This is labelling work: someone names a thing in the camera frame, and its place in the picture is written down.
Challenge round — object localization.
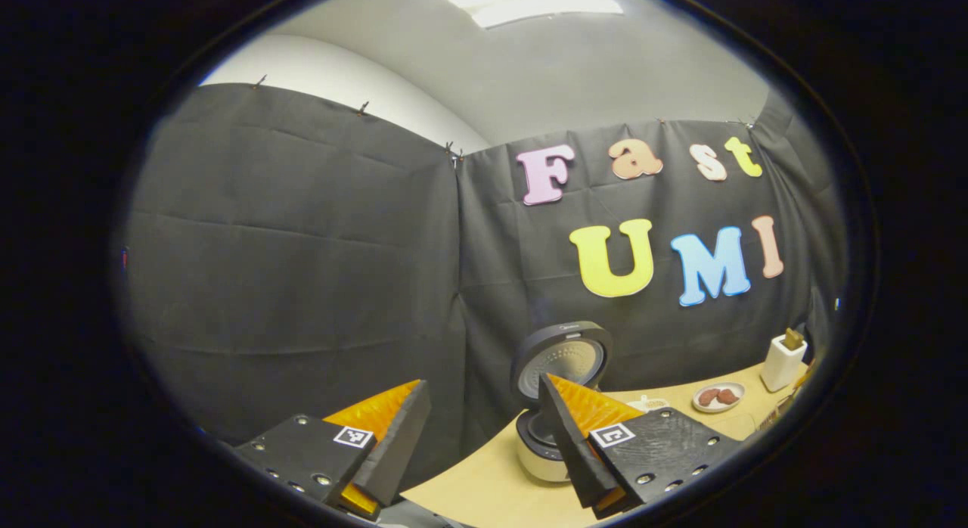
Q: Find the white toaster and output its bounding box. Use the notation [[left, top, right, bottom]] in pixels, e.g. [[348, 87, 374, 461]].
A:
[[760, 334, 808, 393]]

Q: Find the white round plate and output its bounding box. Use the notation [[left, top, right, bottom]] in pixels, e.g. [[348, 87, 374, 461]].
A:
[[692, 381, 747, 414]]

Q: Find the large ceiling light panel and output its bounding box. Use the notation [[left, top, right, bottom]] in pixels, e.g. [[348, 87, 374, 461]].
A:
[[446, 0, 628, 30]]

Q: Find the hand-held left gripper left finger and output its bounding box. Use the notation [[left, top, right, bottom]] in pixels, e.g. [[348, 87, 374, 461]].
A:
[[231, 379, 432, 523]]

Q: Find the dark grey rice cooker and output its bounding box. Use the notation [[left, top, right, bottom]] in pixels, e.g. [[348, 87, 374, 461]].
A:
[[510, 321, 615, 483]]

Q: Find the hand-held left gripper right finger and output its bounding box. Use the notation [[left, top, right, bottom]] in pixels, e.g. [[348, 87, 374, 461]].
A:
[[537, 373, 746, 520]]

